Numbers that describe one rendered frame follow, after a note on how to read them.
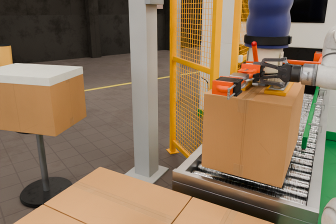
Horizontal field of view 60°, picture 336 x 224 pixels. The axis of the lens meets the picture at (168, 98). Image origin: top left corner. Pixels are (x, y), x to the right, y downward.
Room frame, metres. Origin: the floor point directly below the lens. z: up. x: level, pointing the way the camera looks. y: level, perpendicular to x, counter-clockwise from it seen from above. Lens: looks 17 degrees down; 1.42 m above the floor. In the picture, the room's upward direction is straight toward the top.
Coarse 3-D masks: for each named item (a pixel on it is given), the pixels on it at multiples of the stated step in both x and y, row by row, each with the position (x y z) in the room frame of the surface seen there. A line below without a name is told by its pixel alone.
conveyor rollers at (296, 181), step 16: (304, 96) 2.99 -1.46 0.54; (320, 96) 2.99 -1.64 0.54; (304, 112) 2.49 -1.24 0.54; (304, 160) 1.59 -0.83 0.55; (208, 176) 1.41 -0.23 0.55; (224, 176) 1.45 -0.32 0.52; (288, 176) 1.45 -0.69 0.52; (304, 176) 1.42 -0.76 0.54; (272, 192) 1.26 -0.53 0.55; (288, 192) 1.29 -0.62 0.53; (304, 192) 1.26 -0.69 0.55
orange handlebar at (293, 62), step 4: (320, 56) 1.61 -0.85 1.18; (288, 60) 1.50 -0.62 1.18; (292, 60) 1.49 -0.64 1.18; (296, 60) 1.48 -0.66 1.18; (300, 60) 1.47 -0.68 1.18; (320, 60) 1.47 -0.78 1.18; (300, 64) 1.47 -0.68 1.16; (240, 68) 1.25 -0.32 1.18; (244, 68) 1.27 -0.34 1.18; (240, 72) 1.19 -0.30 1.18; (244, 72) 1.23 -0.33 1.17; (248, 72) 1.18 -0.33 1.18; (252, 72) 1.20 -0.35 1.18; (256, 72) 1.25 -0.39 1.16; (252, 76) 1.20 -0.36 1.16; (216, 88) 0.97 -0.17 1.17; (220, 88) 0.95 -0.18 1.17; (224, 88) 0.95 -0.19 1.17
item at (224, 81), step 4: (220, 76) 1.05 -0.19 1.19; (224, 76) 1.04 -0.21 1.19; (228, 76) 1.04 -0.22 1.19; (212, 80) 0.99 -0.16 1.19; (216, 80) 0.98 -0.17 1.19; (220, 80) 0.98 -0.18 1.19; (224, 80) 0.98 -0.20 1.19; (228, 80) 0.98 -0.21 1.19; (232, 80) 0.98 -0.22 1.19; (212, 84) 0.99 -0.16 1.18; (216, 84) 0.98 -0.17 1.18; (220, 84) 0.97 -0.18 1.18; (224, 84) 0.96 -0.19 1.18; (228, 84) 0.96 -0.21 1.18; (232, 84) 0.95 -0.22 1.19; (212, 88) 0.98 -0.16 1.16; (232, 88) 0.95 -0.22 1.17; (212, 92) 0.98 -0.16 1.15; (216, 92) 0.98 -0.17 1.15; (220, 92) 0.97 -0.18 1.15; (224, 92) 0.96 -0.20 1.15; (232, 92) 0.95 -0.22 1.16
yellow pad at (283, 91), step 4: (284, 84) 1.44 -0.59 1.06; (288, 84) 1.46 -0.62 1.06; (292, 84) 1.51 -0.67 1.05; (268, 88) 1.37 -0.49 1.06; (272, 88) 1.36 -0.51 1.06; (280, 88) 1.36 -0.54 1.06; (284, 88) 1.36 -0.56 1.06; (288, 88) 1.38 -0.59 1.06; (264, 92) 1.35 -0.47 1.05; (268, 92) 1.34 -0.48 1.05; (272, 92) 1.33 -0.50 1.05; (276, 92) 1.33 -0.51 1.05; (280, 92) 1.32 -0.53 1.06; (284, 92) 1.31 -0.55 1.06
